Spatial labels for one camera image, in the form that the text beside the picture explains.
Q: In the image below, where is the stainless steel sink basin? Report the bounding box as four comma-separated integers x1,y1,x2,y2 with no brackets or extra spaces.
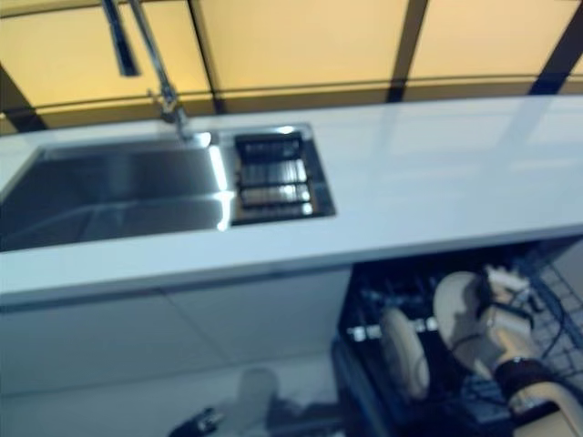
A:
0,121,338,253

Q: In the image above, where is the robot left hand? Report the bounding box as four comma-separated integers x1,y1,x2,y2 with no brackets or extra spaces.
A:
170,407,228,437

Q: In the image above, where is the black dish drying rack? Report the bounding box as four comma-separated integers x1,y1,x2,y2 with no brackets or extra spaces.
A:
231,130,317,225

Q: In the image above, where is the built-in dishwasher with open door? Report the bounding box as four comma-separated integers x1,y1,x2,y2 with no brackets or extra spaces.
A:
328,234,583,437

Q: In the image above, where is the beige round plate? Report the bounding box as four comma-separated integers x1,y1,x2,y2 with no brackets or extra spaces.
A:
379,306,433,402
431,270,500,380

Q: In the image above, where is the white glossy cabinet door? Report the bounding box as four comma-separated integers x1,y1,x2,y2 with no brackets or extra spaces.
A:
0,290,229,397
161,266,353,381

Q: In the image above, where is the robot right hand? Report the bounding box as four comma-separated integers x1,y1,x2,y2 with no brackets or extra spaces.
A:
473,265,535,320

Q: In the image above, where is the chrome pull-down kitchen faucet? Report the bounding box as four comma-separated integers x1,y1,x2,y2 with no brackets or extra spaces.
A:
99,0,191,143

